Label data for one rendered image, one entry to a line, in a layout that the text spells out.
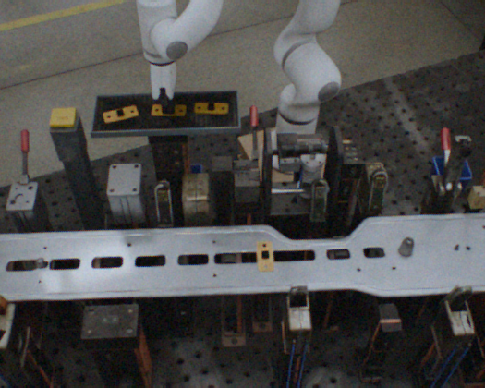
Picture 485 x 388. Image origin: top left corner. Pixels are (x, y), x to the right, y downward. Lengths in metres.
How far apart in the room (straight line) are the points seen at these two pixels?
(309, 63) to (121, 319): 0.80
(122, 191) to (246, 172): 0.31
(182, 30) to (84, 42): 2.52
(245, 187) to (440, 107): 1.05
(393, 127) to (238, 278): 1.01
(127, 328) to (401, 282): 0.63
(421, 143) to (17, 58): 2.41
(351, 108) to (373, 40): 1.54
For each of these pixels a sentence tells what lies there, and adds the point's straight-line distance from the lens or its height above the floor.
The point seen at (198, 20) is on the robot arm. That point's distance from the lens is 1.32.
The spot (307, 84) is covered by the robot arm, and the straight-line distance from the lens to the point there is 1.65.
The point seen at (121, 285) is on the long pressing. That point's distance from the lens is 1.47.
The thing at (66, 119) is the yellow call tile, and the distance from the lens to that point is 1.62.
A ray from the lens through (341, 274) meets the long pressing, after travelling 1.48.
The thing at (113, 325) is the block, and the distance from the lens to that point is 1.40.
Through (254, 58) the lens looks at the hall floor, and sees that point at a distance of 3.58.
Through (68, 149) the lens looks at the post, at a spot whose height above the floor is 1.08.
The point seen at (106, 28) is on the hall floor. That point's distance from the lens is 3.89.
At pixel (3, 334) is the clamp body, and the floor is 1.03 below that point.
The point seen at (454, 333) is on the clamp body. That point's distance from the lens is 1.42.
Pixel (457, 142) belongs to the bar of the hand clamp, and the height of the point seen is 1.21.
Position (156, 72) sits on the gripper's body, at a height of 1.32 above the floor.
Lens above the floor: 2.25
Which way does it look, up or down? 51 degrees down
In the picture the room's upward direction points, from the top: 1 degrees clockwise
